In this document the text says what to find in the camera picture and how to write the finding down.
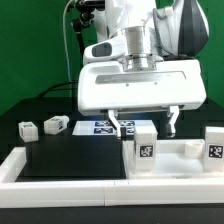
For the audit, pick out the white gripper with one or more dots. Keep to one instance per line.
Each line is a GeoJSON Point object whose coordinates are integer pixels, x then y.
{"type": "Point", "coordinates": [105, 86]}

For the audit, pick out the white square tabletop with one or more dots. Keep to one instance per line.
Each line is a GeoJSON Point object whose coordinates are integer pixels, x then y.
{"type": "Point", "coordinates": [170, 161]}

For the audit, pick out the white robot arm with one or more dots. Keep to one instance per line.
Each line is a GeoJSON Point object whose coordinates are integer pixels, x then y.
{"type": "Point", "coordinates": [144, 59]}

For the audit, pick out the white sheet with AprilTags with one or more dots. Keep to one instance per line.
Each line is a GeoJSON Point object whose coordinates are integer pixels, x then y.
{"type": "Point", "coordinates": [102, 127]}

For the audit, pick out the white U-shaped obstacle fence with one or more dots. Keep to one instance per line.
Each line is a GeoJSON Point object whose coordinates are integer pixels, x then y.
{"type": "Point", "coordinates": [15, 194]}

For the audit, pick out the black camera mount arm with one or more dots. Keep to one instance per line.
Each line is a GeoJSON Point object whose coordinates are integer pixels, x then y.
{"type": "Point", "coordinates": [81, 23]}

